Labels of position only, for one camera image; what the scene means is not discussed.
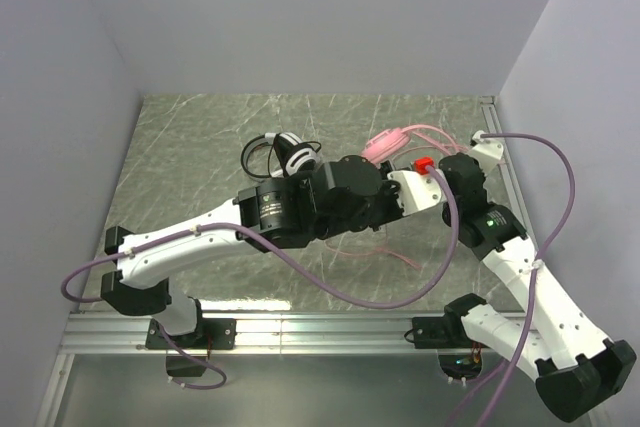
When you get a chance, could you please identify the white and black headphones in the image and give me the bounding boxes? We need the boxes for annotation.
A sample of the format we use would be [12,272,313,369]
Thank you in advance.
[240,132,322,180]

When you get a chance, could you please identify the black headphone cable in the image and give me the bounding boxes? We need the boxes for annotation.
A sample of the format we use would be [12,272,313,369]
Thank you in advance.
[264,139,322,181]

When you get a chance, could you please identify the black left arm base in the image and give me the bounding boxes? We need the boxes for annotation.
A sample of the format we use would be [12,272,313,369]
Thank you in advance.
[144,318,236,379]

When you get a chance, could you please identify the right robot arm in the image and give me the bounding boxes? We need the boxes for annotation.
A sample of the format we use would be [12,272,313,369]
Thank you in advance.
[439,153,637,422]

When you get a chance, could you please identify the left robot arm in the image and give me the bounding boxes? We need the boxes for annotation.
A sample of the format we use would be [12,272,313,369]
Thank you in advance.
[100,155,403,336]

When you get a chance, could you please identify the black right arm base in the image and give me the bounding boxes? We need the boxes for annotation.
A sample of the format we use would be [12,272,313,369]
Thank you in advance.
[403,314,493,384]

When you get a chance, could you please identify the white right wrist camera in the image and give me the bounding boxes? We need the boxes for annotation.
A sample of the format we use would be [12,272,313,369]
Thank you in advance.
[467,130,504,174]

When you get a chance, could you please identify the aluminium right side rail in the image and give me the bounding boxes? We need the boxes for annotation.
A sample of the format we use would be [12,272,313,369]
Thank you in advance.
[480,96,538,247]

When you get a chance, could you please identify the aluminium rail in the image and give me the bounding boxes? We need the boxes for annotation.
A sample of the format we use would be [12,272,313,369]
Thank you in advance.
[480,96,538,247]
[58,311,418,355]

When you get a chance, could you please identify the aluminium front rail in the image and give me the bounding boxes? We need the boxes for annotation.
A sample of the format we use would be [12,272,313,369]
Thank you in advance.
[58,311,418,355]

